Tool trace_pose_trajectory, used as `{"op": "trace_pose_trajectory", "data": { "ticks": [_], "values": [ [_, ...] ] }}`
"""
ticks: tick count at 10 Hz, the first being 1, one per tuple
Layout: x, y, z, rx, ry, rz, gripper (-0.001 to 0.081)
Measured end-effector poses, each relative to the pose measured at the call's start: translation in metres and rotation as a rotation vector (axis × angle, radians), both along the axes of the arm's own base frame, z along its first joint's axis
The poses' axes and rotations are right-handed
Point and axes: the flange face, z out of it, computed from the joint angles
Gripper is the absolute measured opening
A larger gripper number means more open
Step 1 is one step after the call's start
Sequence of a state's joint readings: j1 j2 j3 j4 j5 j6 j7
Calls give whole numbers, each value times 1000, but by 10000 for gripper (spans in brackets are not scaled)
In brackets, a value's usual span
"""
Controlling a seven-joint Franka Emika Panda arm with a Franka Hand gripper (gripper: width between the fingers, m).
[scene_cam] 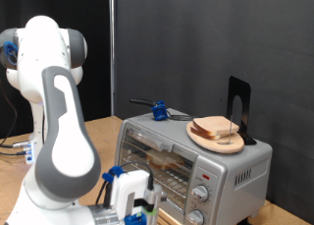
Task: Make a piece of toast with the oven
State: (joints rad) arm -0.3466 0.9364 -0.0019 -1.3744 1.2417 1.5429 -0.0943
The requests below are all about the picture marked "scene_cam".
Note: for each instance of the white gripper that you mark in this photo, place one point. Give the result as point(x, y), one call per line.
point(122, 192)

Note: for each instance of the glass oven door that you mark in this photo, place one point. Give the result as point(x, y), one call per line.
point(176, 179)

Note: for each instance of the thick white bread slice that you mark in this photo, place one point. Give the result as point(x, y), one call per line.
point(167, 158)

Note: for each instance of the silver oven knob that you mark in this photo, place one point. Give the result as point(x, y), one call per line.
point(195, 217)
point(200, 193)

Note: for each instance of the spatula with blue grip block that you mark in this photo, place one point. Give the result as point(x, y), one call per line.
point(159, 111)

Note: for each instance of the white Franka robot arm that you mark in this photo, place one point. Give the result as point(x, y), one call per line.
point(59, 136)

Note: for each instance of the wooden box under oven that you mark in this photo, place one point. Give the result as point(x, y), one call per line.
point(168, 218)

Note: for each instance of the silver toaster oven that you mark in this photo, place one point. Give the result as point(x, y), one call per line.
point(229, 185)

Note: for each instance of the round wooden board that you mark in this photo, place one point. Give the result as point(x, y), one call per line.
point(212, 145)

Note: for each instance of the thin metal pin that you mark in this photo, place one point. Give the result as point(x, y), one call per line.
point(230, 138)

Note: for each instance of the black metal bookend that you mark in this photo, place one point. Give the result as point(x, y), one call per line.
point(243, 90)

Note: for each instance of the vertical metal pole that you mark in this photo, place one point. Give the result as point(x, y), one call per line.
point(112, 54)

